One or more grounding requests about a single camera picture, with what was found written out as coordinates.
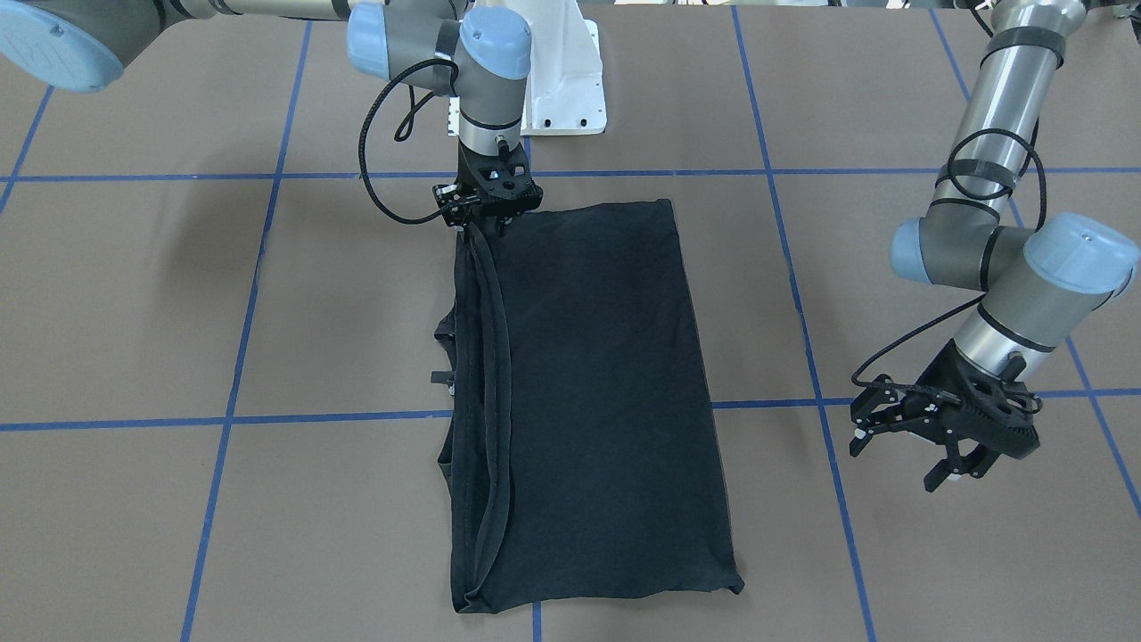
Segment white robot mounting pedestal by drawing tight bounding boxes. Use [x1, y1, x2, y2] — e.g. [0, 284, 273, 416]
[505, 1, 608, 136]

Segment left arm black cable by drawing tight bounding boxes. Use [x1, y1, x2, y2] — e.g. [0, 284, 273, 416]
[851, 0, 1046, 420]

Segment black graphic t-shirt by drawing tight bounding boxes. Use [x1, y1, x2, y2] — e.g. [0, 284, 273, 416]
[432, 200, 744, 613]

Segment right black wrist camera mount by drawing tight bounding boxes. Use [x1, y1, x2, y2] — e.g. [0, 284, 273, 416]
[503, 160, 545, 214]

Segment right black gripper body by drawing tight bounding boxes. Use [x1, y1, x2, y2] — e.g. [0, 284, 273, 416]
[456, 151, 509, 216]

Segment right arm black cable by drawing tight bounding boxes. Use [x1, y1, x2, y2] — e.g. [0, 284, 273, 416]
[358, 58, 464, 225]

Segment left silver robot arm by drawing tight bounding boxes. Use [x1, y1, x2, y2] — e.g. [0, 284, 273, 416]
[849, 1, 1138, 491]

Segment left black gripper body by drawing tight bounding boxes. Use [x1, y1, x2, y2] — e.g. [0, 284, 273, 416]
[914, 344, 981, 446]

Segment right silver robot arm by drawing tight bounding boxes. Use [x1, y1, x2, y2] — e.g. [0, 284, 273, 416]
[1, 1, 543, 231]

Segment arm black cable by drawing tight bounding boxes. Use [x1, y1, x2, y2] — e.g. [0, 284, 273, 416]
[358, 58, 464, 225]
[851, 0, 1046, 420]

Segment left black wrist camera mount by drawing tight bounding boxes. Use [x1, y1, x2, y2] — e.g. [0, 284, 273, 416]
[946, 363, 1042, 460]

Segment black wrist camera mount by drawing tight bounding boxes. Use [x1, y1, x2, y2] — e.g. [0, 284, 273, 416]
[503, 160, 545, 214]
[946, 363, 1042, 460]

